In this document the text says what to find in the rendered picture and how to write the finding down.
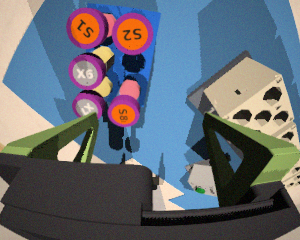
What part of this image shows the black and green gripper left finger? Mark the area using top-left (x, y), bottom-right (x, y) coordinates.
top-left (0, 112), bottom-right (99, 163)

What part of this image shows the blue bench mat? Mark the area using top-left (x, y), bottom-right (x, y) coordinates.
top-left (2, 0), bottom-right (300, 210)

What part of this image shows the blue sample rack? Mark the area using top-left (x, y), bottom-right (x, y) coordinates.
top-left (86, 3), bottom-right (161, 107)

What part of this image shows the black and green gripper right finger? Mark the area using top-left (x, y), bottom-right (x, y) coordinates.
top-left (202, 112), bottom-right (300, 207)

